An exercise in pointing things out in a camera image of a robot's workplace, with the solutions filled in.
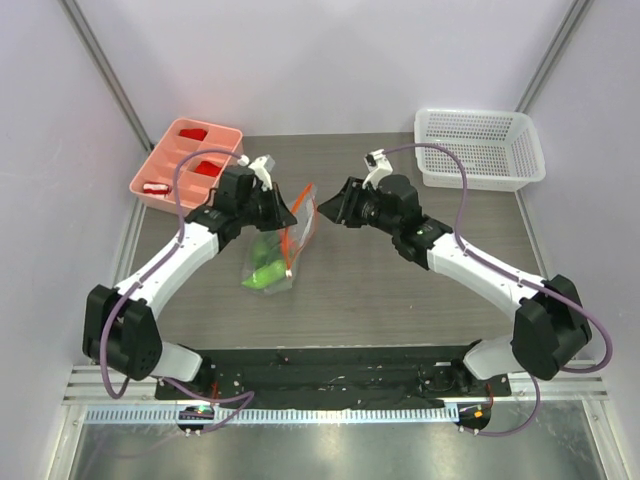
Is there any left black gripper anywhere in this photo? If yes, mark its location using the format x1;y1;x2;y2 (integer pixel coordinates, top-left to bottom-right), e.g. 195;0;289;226
237;182;297;232

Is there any green fake pepper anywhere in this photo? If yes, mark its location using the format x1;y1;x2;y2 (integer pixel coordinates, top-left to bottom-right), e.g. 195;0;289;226
250;231;284;269

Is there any clear orange zip top bag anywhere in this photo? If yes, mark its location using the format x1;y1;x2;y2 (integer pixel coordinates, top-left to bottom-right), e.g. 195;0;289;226
240;183;317;295

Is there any green fake pea pod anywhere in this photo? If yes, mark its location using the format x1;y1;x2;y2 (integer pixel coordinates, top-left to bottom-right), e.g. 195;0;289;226
241;260;287;290

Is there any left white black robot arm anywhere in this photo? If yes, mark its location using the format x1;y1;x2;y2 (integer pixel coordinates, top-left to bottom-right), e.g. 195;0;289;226
82;166;297;399

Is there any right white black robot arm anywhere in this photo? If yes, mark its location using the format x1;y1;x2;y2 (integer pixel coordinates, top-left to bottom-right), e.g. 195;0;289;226
318;174;592;395

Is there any red fake food middle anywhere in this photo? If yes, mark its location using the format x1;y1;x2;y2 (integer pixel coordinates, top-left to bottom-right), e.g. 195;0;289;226
194;161;223;178

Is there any red fake food top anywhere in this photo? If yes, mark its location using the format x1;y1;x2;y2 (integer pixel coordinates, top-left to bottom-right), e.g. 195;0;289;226
179;128;208;142

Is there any red white fake food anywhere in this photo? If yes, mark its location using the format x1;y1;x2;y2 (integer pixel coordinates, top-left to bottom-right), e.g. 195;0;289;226
142;182;172;197

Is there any pink compartment tray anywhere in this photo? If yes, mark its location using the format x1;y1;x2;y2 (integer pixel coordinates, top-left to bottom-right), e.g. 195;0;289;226
129;118;243;213

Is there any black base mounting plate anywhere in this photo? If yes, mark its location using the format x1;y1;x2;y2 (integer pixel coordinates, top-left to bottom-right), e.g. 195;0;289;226
154;345;512;411

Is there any white perforated plastic basket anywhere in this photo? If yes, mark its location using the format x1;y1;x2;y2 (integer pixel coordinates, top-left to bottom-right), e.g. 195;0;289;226
414;108;546;192

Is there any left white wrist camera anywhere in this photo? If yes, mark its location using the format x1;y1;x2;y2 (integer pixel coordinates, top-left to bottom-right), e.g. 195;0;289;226
237;155;275;191

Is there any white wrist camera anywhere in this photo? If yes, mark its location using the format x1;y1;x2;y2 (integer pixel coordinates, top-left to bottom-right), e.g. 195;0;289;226
363;149;393;189
237;155;275;191

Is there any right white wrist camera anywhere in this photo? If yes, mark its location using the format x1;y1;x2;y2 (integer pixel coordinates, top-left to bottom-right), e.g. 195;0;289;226
363;149;393;189

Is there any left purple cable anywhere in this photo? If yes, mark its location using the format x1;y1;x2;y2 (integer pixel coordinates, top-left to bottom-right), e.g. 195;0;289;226
101;149;256;446

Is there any white slotted cable duct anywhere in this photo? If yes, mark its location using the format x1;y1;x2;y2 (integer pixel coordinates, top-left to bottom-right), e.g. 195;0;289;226
84;404;459;426

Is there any aluminium frame rail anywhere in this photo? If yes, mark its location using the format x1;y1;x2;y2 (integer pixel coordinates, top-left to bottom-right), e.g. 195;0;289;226
63;361;608;410

